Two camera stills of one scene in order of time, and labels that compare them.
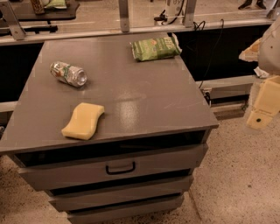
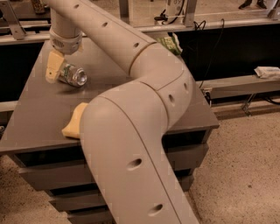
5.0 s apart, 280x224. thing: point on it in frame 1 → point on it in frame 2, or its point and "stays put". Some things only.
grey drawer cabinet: [113, 140] stays put
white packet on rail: [261, 73] stays put
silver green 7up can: [72, 75] stays put
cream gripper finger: [267, 106] → [68, 45]
